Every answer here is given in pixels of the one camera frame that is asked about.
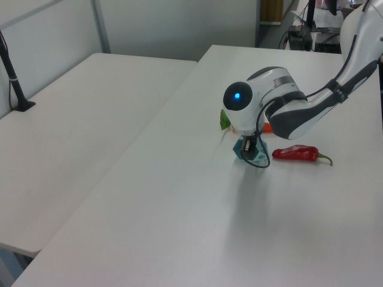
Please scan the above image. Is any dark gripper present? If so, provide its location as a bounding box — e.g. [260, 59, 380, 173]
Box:
[240, 133, 259, 158]

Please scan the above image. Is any black electronics box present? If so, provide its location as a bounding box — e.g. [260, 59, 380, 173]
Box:
[288, 25, 312, 51]

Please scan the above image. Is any teal hexagonal mug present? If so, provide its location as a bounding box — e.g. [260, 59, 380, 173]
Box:
[232, 136, 269, 164]

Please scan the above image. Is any red chili pepper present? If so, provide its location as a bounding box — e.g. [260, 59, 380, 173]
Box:
[271, 144, 334, 166]

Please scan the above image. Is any black equipment with cables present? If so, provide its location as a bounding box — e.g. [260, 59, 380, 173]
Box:
[313, 32, 342, 54]

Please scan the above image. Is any thin black stand cable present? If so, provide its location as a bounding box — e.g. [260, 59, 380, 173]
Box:
[0, 29, 15, 110]

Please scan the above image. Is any black camera stand pole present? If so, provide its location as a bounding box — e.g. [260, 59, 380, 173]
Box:
[0, 29, 37, 113]

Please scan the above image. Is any white paper sheet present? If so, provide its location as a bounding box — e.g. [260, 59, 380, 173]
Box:
[313, 8, 345, 29]

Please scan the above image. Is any orange carrot with green leaves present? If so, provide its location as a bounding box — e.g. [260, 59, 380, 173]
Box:
[220, 108, 273, 134]

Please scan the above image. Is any black monitor stand pole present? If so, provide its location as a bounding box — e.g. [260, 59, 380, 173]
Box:
[306, 0, 316, 28]

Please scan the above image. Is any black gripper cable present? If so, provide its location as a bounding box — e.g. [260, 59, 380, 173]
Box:
[241, 0, 372, 169]

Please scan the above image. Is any wooden panel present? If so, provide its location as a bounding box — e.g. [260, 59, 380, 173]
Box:
[259, 0, 284, 23]

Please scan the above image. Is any black monitor foot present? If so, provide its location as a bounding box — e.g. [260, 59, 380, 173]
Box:
[325, 0, 339, 16]

